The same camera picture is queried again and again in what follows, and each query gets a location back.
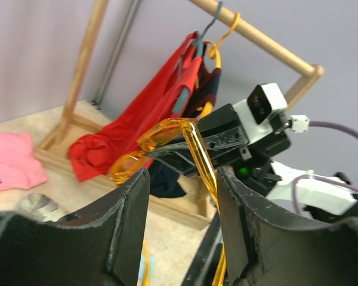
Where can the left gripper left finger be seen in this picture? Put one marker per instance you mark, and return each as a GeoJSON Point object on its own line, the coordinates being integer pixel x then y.
{"type": "Point", "coordinates": [99, 244]}

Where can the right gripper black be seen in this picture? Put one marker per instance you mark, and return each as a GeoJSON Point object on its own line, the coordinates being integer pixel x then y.
{"type": "Point", "coordinates": [228, 145]}

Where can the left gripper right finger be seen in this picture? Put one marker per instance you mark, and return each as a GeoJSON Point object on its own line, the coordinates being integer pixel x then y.
{"type": "Point", "coordinates": [266, 244]}

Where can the map print glasses case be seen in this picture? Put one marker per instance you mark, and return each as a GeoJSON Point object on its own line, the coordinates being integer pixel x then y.
{"type": "Point", "coordinates": [40, 207]}

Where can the light blue cloth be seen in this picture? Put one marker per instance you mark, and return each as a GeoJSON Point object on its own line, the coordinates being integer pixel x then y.
{"type": "Point", "coordinates": [143, 271]}

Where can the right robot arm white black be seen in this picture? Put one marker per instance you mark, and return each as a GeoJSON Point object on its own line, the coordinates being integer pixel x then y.
{"type": "Point", "coordinates": [328, 199]}

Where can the wooden clothes rack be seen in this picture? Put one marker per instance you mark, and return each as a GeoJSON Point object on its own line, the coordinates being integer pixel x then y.
{"type": "Point", "coordinates": [193, 209]}

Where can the red shirt hanging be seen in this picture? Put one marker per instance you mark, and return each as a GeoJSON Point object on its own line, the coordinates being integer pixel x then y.
{"type": "Point", "coordinates": [165, 96]}

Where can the yellow hanger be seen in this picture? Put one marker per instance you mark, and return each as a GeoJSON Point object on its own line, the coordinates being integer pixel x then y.
{"type": "Point", "coordinates": [214, 54]}

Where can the folded pink shirt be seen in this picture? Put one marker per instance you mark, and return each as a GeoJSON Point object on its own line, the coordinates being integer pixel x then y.
{"type": "Point", "coordinates": [18, 168]}

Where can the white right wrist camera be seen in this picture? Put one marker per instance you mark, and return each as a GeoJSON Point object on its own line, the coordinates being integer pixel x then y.
{"type": "Point", "coordinates": [255, 112]}

